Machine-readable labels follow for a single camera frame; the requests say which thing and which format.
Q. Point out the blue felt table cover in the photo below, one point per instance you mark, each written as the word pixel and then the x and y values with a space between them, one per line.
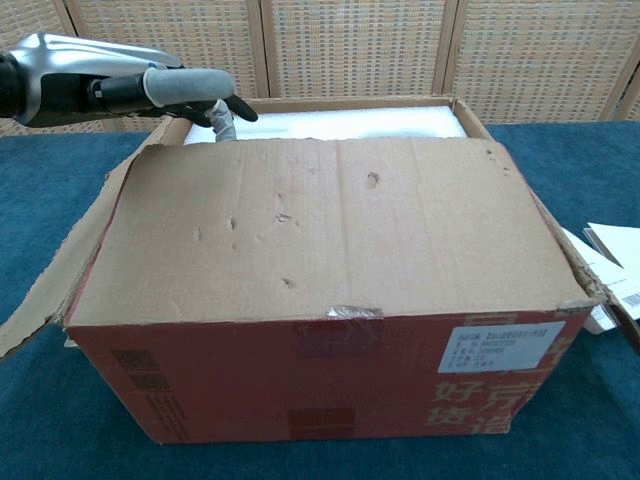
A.
pixel 45 200

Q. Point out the red cardboard shipping box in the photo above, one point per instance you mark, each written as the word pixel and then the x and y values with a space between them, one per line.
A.
pixel 300 240

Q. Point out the white foam insert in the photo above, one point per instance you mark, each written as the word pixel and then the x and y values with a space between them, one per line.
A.
pixel 325 122

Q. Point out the white papers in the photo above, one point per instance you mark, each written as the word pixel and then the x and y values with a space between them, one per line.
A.
pixel 627 292

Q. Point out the wicker folding screen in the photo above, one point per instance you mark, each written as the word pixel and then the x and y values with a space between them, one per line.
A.
pixel 350 45

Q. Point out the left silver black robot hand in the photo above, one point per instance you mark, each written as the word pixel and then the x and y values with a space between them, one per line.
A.
pixel 65 85

